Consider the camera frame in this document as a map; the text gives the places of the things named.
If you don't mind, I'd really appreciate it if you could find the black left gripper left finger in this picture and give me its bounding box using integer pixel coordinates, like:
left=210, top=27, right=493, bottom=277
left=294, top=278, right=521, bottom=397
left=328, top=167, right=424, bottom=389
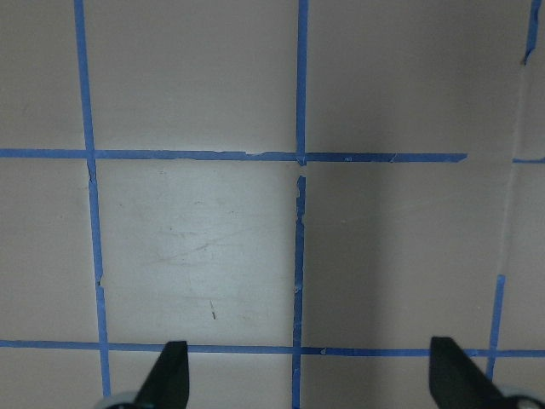
left=133, top=341, right=189, bottom=409

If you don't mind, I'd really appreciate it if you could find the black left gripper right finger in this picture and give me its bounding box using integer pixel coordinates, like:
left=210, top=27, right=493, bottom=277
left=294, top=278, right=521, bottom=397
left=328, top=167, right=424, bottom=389
left=429, top=337, right=509, bottom=409

